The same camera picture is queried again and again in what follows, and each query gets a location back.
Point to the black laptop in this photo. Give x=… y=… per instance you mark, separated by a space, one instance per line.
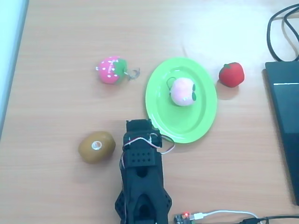
x=287 y=116

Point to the pink peach plush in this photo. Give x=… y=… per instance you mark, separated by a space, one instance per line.
x=181 y=92

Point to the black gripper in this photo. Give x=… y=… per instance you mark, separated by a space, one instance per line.
x=138 y=126

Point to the motor control board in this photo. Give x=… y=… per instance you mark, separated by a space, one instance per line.
x=183 y=218

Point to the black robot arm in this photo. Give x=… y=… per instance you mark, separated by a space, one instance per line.
x=142 y=186

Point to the green plastic plate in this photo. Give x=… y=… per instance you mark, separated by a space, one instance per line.
x=187 y=121

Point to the brown kiwi with sticker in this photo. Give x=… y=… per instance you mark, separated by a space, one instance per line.
x=93 y=155

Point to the red plush fruit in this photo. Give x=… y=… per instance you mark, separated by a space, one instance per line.
x=232 y=74

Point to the pink strawberry plush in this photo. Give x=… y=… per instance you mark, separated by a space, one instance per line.
x=108 y=70

